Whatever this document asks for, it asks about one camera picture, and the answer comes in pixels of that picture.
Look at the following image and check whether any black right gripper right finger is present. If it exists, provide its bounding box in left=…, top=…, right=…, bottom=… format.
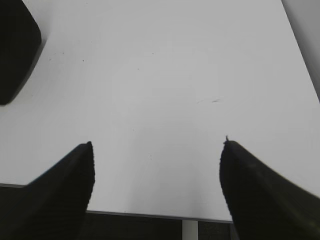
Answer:
left=219, top=139, right=320, bottom=240

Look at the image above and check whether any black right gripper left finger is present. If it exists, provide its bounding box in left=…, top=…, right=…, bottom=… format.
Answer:
left=0, top=141, right=95, bottom=240

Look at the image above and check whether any black bag with tan straps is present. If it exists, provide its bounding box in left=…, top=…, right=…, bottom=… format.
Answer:
left=0, top=0, right=42, bottom=105

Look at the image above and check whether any white table leg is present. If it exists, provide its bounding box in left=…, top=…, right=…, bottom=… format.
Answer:
left=182, top=220, right=199, bottom=240

